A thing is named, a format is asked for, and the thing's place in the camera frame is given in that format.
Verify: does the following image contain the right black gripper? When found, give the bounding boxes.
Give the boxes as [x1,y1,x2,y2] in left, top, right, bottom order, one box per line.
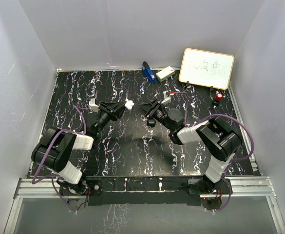
[134,98,174,131]

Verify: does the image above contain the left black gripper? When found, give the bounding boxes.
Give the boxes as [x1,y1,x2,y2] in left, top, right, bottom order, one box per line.
[94,101,128,136]

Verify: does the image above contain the white earbud charging case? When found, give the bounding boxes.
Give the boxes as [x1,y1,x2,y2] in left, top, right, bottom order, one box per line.
[125,99,134,110]

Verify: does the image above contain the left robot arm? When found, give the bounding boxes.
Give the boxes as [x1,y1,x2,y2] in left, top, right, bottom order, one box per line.
[31,98,134,195]

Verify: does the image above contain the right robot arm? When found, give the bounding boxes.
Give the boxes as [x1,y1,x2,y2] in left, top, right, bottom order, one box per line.
[133,99,243,194]

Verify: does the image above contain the blue stapler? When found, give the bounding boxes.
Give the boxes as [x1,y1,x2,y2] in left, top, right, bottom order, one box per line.
[142,61,156,83]

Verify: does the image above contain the white staple box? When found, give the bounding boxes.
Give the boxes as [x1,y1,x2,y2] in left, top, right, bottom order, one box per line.
[155,66,175,82]

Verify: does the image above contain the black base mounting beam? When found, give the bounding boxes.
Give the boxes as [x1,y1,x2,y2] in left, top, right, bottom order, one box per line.
[59,175,233,208]

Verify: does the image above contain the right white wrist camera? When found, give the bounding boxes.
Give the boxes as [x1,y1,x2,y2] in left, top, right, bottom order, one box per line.
[161,91,174,105]

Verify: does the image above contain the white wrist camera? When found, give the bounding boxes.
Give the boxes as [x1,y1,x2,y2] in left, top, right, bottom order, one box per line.
[161,91,174,105]
[89,98,99,113]

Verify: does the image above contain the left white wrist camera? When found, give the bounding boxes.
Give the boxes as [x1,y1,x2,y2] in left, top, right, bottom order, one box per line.
[89,98,99,113]

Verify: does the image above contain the small whiteboard yellow frame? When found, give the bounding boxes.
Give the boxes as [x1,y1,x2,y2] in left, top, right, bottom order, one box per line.
[178,48,235,90]

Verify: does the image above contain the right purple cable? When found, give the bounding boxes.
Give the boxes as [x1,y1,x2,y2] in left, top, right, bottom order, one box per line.
[171,91,255,212]

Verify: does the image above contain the purple cable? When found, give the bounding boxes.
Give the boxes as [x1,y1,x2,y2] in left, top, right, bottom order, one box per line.
[171,91,255,212]
[32,105,87,213]

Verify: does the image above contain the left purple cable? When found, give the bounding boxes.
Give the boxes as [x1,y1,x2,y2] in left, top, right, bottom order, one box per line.
[32,105,87,213]

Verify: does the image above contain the aluminium rail frame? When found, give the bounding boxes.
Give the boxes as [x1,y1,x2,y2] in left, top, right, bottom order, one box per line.
[3,68,285,234]

